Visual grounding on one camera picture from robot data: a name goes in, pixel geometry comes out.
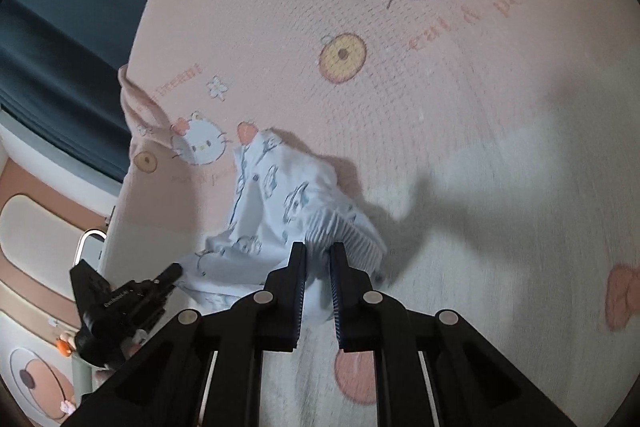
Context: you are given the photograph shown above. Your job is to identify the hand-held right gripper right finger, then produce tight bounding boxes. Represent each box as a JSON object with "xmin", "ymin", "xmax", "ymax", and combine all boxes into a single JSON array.
[{"xmin": 327, "ymin": 242, "xmax": 578, "ymax": 427}]

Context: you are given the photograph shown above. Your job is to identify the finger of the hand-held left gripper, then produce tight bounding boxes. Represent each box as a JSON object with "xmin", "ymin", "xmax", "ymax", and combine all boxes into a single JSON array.
[{"xmin": 149, "ymin": 263, "xmax": 184, "ymax": 299}]

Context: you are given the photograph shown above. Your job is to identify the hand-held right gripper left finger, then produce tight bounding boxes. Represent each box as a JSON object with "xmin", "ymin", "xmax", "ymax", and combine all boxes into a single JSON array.
[{"xmin": 65, "ymin": 242, "xmax": 308, "ymax": 427}]

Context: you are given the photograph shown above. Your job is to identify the white cartoon-print pajama garment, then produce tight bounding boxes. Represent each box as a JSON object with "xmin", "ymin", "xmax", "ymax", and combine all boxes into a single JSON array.
[{"xmin": 180, "ymin": 129, "xmax": 391, "ymax": 325}]

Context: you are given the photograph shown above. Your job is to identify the pink cartoon-print blanket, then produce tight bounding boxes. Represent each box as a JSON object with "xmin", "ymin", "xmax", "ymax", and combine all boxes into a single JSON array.
[{"xmin": 117, "ymin": 0, "xmax": 640, "ymax": 427}]

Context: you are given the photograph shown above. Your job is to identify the dark blue curtain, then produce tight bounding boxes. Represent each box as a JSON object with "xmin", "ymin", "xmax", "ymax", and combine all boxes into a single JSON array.
[{"xmin": 0, "ymin": 0, "xmax": 166, "ymax": 182}]

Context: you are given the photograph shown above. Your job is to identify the silver metal handle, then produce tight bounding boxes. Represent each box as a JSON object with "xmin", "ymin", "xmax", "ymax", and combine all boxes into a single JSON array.
[{"xmin": 75, "ymin": 229, "xmax": 108, "ymax": 265}]

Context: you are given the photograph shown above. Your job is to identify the pink and white bed frame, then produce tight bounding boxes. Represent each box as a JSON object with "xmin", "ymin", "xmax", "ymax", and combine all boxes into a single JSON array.
[{"xmin": 0, "ymin": 107, "xmax": 126, "ymax": 427}]

